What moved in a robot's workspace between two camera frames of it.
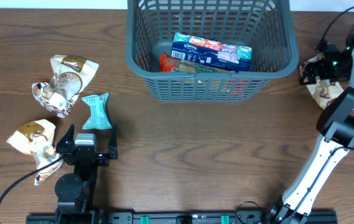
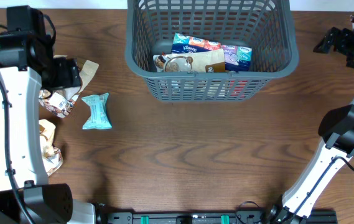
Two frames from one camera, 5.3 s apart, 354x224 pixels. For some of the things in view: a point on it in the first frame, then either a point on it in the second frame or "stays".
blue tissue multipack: x=229 y=57 stays
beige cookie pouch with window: x=71 y=74 stays
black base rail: x=181 y=218 stays
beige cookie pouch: x=322 y=90 to x=199 y=61
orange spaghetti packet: x=170 y=64 to x=237 y=88
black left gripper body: x=102 y=158 to x=60 y=73
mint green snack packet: x=99 y=118 stays
